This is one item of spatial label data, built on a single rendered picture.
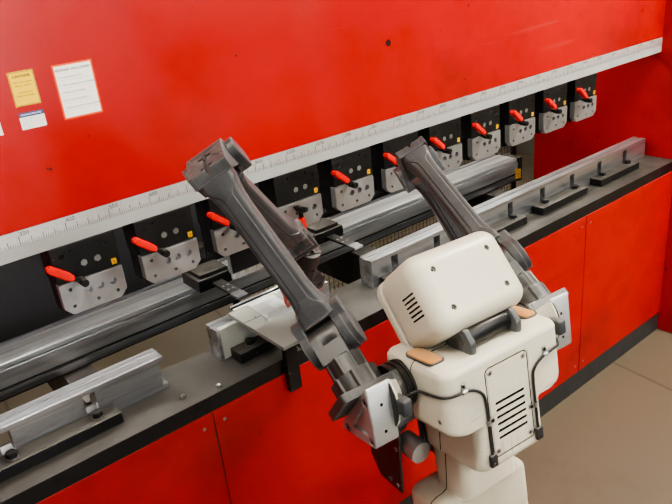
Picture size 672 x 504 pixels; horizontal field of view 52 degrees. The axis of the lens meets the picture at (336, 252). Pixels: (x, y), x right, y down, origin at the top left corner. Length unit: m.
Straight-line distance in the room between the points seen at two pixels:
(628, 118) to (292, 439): 2.23
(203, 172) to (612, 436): 2.24
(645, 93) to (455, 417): 2.48
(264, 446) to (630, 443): 1.58
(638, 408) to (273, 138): 2.03
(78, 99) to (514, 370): 1.04
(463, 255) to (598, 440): 1.89
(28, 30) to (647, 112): 2.67
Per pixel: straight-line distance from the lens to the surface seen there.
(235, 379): 1.84
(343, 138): 1.97
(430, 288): 1.15
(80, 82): 1.58
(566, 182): 2.92
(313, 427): 2.07
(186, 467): 1.87
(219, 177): 1.18
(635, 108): 3.47
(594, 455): 2.93
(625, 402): 3.23
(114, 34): 1.61
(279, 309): 1.83
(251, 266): 1.90
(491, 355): 1.19
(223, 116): 1.74
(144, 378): 1.84
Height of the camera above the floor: 1.87
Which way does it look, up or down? 24 degrees down
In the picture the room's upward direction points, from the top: 6 degrees counter-clockwise
